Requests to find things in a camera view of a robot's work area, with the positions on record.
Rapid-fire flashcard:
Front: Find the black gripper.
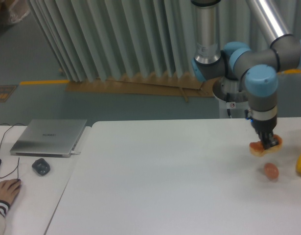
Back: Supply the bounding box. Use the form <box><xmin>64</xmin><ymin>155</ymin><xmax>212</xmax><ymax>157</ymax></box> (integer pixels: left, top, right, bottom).
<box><xmin>245</xmin><ymin>109</ymin><xmax>278</xmax><ymax>149</ymax></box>

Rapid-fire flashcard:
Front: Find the orange bread loaf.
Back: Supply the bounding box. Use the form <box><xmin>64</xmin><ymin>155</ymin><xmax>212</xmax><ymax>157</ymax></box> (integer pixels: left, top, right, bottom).
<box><xmin>249</xmin><ymin>135</ymin><xmax>283</xmax><ymax>157</ymax></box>

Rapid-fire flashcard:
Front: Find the striped sleeve forearm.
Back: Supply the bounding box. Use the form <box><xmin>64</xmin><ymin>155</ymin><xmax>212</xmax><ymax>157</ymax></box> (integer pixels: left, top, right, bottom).
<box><xmin>0</xmin><ymin>200</ymin><xmax>10</xmax><ymax>235</ymax></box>

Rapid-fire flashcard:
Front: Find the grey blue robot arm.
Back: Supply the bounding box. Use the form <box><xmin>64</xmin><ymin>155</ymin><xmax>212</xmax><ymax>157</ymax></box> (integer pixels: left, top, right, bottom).
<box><xmin>191</xmin><ymin>0</ymin><xmax>301</xmax><ymax>149</ymax></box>

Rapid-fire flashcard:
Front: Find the person's hand on mouse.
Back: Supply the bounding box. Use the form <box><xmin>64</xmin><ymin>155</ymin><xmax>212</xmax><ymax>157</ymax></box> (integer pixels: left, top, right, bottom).
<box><xmin>0</xmin><ymin>179</ymin><xmax>22</xmax><ymax>206</ymax></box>

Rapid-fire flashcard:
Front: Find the brown egg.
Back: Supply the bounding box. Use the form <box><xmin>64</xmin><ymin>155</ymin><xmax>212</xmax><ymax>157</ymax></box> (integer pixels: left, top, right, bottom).
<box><xmin>263</xmin><ymin>163</ymin><xmax>279</xmax><ymax>180</ymax></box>

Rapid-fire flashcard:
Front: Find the grey folding partition screen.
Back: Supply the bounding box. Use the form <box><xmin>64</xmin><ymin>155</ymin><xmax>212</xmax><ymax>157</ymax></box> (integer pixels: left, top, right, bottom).
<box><xmin>28</xmin><ymin>0</ymin><xmax>301</xmax><ymax>88</ymax></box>

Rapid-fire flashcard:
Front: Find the black earbuds case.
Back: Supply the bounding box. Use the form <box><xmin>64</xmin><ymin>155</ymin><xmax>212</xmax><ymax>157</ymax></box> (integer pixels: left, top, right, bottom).
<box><xmin>32</xmin><ymin>158</ymin><xmax>51</xmax><ymax>176</ymax></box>

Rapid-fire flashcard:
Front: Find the silver closed laptop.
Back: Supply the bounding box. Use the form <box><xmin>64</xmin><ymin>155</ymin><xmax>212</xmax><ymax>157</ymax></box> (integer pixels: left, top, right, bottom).
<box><xmin>10</xmin><ymin>119</ymin><xmax>87</xmax><ymax>157</ymax></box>

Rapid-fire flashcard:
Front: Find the black mouse cable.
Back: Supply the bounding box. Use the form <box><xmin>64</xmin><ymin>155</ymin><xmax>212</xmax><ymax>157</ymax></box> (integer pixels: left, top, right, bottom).
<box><xmin>0</xmin><ymin>123</ymin><xmax>25</xmax><ymax>181</ymax></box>

